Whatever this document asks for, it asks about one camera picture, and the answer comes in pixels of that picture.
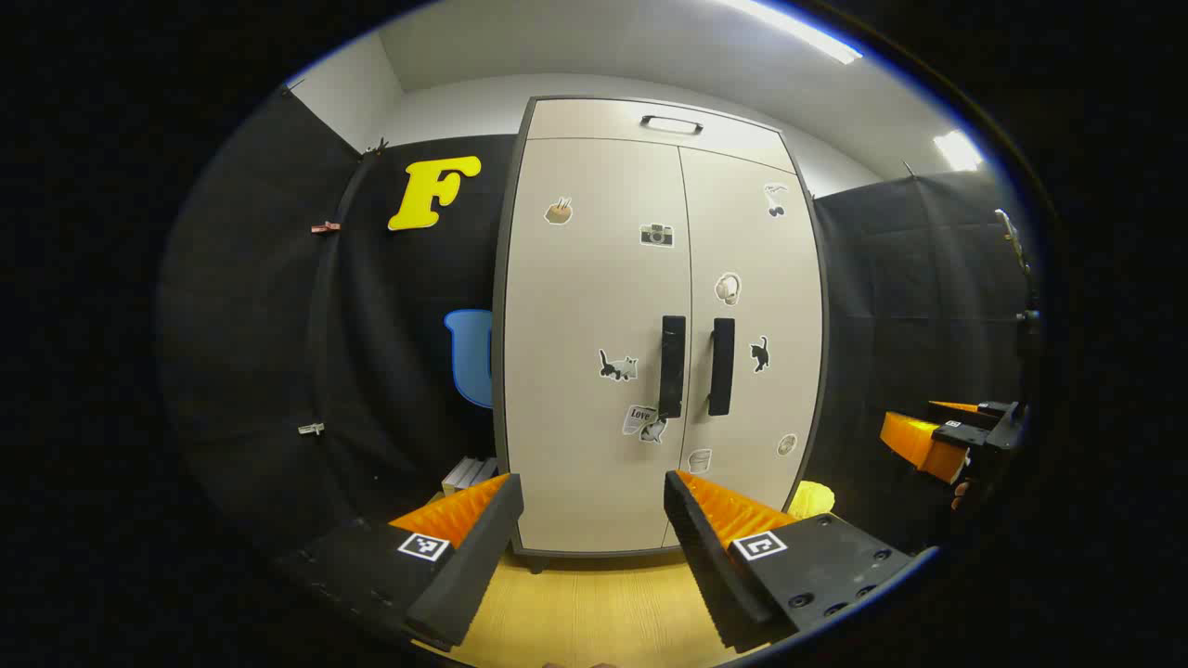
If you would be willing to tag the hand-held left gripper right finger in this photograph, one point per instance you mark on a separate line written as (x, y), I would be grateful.
(710, 566)

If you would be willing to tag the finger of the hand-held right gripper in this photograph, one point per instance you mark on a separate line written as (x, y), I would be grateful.
(914, 441)
(956, 408)

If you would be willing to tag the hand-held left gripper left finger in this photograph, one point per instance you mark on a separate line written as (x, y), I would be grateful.
(473, 566)

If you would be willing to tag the beige cabinet door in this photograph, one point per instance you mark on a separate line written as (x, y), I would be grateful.
(780, 278)
(575, 306)

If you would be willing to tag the beige double-door shoe cabinet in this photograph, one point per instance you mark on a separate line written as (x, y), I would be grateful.
(594, 121)

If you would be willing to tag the stack of grey boards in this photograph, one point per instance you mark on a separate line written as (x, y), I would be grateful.
(467, 475)

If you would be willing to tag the dark stand pole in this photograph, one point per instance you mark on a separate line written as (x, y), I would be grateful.
(1028, 325)

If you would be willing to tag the yellow spiky ball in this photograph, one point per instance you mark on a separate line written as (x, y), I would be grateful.
(815, 499)

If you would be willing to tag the silver clip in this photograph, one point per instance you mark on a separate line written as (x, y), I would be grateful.
(311, 429)

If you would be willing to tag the short ceiling light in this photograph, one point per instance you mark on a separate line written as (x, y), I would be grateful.
(958, 150)

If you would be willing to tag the black backdrop cloth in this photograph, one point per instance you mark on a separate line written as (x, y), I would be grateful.
(260, 325)

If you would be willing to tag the copper clip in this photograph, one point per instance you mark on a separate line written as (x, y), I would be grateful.
(325, 227)

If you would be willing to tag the long ceiling light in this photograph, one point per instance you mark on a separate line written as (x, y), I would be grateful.
(798, 30)

